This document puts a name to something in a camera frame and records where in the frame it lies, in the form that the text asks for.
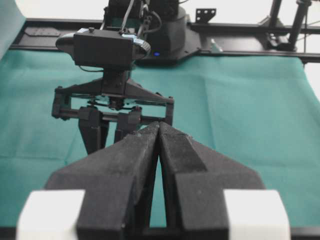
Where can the green backdrop sheet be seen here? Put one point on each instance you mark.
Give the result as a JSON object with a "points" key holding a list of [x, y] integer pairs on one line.
{"points": [[11, 22]]}

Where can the black tripod stand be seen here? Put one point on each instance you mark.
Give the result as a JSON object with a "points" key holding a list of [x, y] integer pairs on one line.
{"points": [[280, 42]]}

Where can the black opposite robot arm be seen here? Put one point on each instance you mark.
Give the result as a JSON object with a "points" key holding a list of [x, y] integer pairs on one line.
{"points": [[163, 25]]}

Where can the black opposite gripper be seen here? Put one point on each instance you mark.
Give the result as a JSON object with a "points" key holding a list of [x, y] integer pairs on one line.
{"points": [[117, 89]]}

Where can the green table cloth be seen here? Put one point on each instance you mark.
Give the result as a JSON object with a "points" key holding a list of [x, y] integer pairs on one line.
{"points": [[260, 111]]}

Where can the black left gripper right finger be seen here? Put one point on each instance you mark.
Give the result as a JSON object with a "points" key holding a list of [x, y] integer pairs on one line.
{"points": [[194, 177]]}

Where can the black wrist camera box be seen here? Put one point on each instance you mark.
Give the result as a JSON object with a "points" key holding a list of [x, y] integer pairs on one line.
{"points": [[106, 49]]}

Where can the black metal frame rail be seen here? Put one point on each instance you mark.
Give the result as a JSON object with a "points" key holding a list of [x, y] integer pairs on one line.
{"points": [[202, 39]]}

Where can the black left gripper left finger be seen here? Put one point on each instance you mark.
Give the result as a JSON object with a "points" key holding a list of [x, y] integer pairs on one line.
{"points": [[118, 183]]}

